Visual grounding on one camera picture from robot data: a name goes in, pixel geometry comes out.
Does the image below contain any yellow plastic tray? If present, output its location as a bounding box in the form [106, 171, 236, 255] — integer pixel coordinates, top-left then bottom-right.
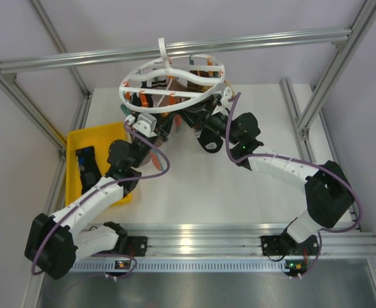
[65, 122, 128, 206]

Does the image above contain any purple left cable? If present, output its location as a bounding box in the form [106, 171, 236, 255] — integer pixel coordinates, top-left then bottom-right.
[30, 120, 171, 277]

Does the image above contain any purple cable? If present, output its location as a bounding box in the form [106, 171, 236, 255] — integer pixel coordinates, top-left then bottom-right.
[225, 92, 365, 232]
[30, 120, 171, 277]

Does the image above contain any white slotted cable duct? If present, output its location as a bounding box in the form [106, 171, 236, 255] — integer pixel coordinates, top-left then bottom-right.
[70, 257, 289, 273]

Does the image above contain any aluminium top crossbar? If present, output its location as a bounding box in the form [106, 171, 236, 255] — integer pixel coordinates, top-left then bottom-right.
[0, 27, 352, 74]

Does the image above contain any brown striped sock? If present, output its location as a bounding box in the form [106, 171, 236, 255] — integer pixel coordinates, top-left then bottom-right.
[149, 76, 172, 89]

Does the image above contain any black patterned sock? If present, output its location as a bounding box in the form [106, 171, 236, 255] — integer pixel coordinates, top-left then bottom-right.
[198, 130, 223, 153]
[76, 146, 101, 194]

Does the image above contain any white round clip hanger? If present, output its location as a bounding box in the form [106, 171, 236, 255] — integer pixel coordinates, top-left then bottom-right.
[119, 38, 229, 114]

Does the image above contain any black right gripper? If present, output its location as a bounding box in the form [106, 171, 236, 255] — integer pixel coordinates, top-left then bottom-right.
[175, 96, 241, 146]

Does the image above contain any large brown sock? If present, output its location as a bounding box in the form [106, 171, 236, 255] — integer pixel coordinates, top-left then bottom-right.
[142, 78, 189, 171]

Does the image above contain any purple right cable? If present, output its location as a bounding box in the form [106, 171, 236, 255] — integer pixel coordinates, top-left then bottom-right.
[225, 92, 365, 232]

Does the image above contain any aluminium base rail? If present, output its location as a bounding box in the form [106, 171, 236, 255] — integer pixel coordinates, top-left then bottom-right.
[123, 224, 376, 259]

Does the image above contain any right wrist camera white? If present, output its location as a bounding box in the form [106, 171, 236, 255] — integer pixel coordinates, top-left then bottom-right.
[214, 83, 234, 113]

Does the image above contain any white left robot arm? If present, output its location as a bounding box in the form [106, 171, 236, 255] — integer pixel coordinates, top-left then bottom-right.
[24, 124, 167, 280]

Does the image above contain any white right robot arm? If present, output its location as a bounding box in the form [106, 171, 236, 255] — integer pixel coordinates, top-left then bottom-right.
[180, 103, 357, 258]

